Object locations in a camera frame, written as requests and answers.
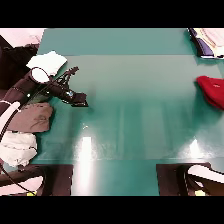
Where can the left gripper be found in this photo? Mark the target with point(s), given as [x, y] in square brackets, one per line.
[77, 99]

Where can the red T-shirt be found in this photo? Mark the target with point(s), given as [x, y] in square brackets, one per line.
[213, 89]

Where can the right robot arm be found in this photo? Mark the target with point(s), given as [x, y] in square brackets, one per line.
[203, 176]

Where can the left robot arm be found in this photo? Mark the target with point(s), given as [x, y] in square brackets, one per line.
[23, 90]

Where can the green garment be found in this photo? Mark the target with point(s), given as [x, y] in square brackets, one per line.
[41, 98]

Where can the white garment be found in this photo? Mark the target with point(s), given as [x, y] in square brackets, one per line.
[16, 148]
[48, 61]

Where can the brown garment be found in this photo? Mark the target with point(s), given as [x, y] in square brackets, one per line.
[33, 118]

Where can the black garment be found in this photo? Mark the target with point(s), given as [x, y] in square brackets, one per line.
[15, 63]

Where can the pale pink garment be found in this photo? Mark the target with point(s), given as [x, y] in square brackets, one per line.
[213, 38]

